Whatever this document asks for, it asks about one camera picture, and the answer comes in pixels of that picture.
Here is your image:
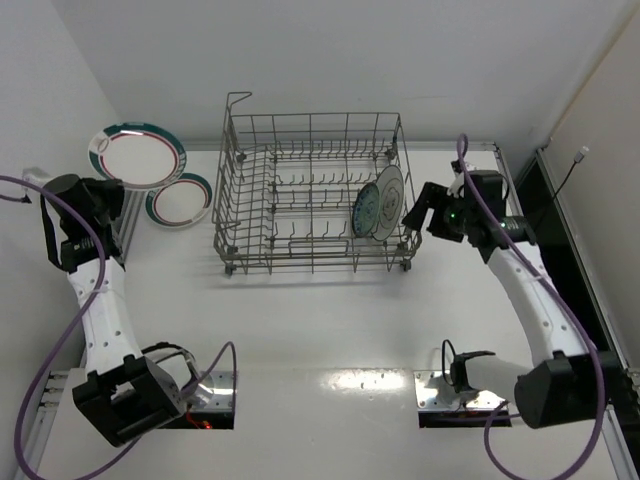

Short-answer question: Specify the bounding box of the green red rimmed plate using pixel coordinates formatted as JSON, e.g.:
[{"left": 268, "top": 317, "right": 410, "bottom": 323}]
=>
[
  {"left": 88, "top": 122, "right": 187, "bottom": 191},
  {"left": 144, "top": 173, "right": 213, "bottom": 229}
]

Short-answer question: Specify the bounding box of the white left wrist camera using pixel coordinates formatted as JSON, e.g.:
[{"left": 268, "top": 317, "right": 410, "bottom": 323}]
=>
[{"left": 22, "top": 167, "right": 52, "bottom": 187}]

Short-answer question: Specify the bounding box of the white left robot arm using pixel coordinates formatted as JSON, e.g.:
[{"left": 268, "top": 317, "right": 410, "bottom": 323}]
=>
[{"left": 40, "top": 174, "right": 187, "bottom": 447}]

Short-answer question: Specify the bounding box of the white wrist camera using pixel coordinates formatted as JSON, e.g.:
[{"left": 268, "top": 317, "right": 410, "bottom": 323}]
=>
[
  {"left": 22, "top": 167, "right": 52, "bottom": 187},
  {"left": 448, "top": 162, "right": 465, "bottom": 198}
]

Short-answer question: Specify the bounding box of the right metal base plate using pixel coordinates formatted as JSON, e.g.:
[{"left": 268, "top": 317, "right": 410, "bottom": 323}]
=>
[{"left": 414, "top": 370, "right": 503, "bottom": 413}]

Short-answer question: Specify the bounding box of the teal blue patterned plate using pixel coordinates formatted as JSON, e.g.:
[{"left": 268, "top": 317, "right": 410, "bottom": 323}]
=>
[{"left": 351, "top": 182, "right": 380, "bottom": 238}]

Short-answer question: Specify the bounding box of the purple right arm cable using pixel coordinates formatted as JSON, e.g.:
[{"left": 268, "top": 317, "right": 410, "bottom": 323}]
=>
[{"left": 457, "top": 133, "right": 607, "bottom": 480}]

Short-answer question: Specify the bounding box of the grey wire dish rack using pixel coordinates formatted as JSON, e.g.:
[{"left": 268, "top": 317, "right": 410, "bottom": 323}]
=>
[{"left": 212, "top": 91, "right": 422, "bottom": 275}]

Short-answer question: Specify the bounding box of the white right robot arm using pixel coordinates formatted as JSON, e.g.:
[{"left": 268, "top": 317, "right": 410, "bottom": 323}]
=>
[{"left": 402, "top": 170, "right": 618, "bottom": 429}]

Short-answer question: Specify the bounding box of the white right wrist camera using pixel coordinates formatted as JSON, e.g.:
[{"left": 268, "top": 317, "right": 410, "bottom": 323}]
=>
[{"left": 448, "top": 162, "right": 465, "bottom": 198}]

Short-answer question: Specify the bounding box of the black usb cable on wall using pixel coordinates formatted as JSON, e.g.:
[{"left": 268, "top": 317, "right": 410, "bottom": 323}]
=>
[{"left": 529, "top": 145, "right": 590, "bottom": 236}]

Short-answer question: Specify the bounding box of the white plate with grey pattern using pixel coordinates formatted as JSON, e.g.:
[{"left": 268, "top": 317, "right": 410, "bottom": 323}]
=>
[{"left": 372, "top": 165, "right": 405, "bottom": 241}]

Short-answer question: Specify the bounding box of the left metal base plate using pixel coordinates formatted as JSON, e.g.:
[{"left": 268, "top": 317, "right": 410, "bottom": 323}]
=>
[{"left": 189, "top": 371, "right": 235, "bottom": 413}]

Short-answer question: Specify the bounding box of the metal base plate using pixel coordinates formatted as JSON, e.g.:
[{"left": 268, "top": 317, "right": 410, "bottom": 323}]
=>
[
  {"left": 414, "top": 370, "right": 503, "bottom": 413},
  {"left": 189, "top": 371, "right": 235, "bottom": 413}
]

